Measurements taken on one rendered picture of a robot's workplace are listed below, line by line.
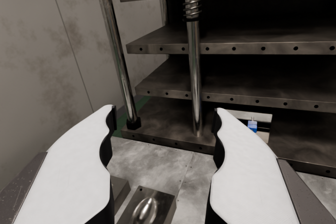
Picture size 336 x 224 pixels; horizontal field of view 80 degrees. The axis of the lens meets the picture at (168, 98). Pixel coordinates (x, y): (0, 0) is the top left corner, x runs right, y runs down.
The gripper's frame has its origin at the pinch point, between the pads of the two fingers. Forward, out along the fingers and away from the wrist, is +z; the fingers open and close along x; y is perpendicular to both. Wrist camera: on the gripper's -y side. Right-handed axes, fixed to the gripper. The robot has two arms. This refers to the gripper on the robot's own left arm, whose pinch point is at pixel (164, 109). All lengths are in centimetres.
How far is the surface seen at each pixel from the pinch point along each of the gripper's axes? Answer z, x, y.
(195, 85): 78, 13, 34
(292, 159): 58, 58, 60
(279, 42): 71, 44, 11
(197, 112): 78, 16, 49
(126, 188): 44, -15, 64
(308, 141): 68, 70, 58
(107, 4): 91, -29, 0
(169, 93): 89, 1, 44
